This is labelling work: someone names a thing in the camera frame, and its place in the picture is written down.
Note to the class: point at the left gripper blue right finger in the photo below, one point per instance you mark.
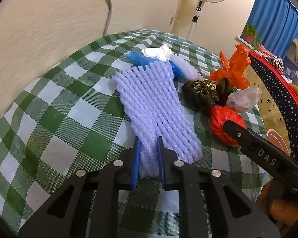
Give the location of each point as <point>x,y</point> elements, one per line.
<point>160,158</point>

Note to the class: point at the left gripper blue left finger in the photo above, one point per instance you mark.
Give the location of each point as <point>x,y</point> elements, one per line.
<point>135,163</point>

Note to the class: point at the lavender foam fruit net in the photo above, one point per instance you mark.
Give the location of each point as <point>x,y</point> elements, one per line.
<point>151,102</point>

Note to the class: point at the red plastic bag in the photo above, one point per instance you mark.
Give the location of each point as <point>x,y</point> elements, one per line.
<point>225,123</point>

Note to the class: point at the right hand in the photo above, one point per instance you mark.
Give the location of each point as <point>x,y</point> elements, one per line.
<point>280,210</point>

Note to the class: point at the navy star bed sheet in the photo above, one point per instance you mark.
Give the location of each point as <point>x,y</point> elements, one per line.
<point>286,125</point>

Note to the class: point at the dark brown patterned wrapper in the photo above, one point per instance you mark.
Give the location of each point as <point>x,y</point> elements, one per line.
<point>202,95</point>

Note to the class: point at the clear plastic bag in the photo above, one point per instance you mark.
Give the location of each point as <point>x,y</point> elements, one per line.
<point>244,100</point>

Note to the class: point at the small white foam net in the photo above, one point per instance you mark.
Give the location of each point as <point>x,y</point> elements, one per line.
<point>188,71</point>

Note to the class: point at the green white checkered tablecloth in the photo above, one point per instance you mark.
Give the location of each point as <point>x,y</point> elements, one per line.
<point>72,118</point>

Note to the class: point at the blue plastic wrapper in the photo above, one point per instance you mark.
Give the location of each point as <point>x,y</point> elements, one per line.
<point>139,59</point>

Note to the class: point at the clear plastic storage box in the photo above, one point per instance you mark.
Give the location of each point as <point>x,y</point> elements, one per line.
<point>290,70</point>

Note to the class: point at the white crumpled tissue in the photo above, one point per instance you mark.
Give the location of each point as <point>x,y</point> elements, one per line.
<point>162,53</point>

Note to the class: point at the orange plastic bag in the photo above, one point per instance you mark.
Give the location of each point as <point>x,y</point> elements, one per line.
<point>233,68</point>

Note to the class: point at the zebra striped cloth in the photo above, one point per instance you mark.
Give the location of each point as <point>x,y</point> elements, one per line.
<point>276,62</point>

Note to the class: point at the pink folded clothes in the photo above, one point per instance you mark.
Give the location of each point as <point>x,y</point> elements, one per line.
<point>263,50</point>

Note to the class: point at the potted green plant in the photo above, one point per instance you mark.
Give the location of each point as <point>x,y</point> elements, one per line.
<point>251,36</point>

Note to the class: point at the blue curtain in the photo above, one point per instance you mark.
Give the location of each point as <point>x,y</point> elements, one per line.
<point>277,23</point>

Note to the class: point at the low wall outlet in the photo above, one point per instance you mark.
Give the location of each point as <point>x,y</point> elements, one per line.
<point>173,20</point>

